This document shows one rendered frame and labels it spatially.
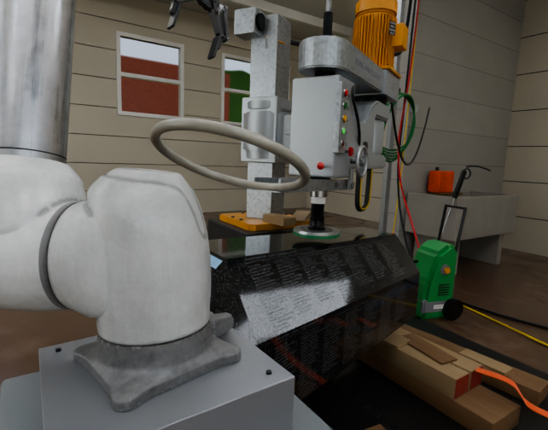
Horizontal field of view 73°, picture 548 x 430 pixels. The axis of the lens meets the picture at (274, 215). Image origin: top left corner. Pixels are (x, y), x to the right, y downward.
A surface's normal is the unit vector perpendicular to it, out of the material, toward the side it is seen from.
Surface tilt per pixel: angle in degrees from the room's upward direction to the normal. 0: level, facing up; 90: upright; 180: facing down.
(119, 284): 90
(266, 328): 45
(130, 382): 14
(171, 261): 84
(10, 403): 0
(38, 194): 60
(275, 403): 90
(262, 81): 90
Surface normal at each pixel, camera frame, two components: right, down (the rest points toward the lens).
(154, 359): 0.27, 0.04
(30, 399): 0.04, -0.99
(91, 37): 0.54, 0.14
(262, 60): -0.47, 0.11
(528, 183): -0.84, 0.05
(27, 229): 0.04, -0.52
